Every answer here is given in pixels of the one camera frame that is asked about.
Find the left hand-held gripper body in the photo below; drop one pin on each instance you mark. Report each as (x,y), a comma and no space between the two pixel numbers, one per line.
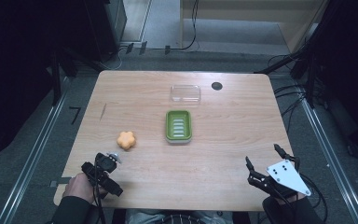
(104,177)

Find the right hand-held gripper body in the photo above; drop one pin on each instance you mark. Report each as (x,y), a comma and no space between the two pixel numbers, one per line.
(284,179)

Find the orange flower-shaped soap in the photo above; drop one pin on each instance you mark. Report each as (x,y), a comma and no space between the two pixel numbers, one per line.
(126,140)

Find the green soap dish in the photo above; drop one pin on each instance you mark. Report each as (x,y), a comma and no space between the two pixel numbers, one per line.
(178,126)

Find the person's right hand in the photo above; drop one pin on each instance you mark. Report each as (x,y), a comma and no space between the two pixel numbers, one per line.
(287,199)

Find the person's left hand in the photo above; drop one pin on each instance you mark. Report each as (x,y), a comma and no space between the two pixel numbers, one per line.
(80,188)

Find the grey tape strip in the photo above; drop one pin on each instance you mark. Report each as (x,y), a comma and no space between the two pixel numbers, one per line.
(60,182)

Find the person's legs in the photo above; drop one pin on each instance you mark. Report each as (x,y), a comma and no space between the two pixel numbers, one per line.
(167,216)

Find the black round table grommet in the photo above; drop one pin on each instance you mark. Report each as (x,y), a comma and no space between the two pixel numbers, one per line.
(217,86)

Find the black tripod stand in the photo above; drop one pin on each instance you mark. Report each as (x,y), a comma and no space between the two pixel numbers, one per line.
(304,62)

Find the clear plastic lid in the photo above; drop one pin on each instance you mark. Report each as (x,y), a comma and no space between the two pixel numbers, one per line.
(185,94)

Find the black metal stand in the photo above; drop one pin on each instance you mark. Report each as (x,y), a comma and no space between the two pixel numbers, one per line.
(56,77)

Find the black cabinet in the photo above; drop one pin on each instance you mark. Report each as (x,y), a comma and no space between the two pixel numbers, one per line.
(105,28)

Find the aluminium floor rail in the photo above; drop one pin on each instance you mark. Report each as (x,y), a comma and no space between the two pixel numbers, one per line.
(331,155)
(32,152)

